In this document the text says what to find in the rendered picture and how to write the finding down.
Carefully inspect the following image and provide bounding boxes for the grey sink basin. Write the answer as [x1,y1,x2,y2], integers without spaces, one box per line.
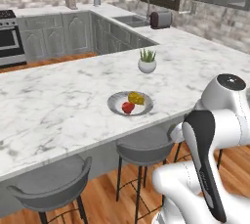
[112,14,151,28]

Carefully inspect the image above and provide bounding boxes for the silver curved tap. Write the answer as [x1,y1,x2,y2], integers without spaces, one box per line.
[135,0,152,20]

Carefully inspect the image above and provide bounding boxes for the red food piece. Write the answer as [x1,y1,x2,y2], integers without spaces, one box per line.
[121,101,136,115]

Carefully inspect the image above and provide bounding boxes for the green plant in white pot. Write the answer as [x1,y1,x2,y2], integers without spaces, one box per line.
[137,48,157,74]

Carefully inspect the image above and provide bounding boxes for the grey round plate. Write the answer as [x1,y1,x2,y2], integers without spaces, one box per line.
[106,90,155,117]

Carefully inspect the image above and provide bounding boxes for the silver black oven range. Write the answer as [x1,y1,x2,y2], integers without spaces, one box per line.
[0,9,28,69]

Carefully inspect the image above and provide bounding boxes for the yellow food piece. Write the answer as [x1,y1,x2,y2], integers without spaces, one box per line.
[127,91,146,106]

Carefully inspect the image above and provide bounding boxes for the grey base cupboard run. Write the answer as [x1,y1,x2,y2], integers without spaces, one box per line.
[16,11,159,63]

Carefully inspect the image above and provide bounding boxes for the dark silver toaster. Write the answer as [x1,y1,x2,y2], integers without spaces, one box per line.
[149,11,173,30]

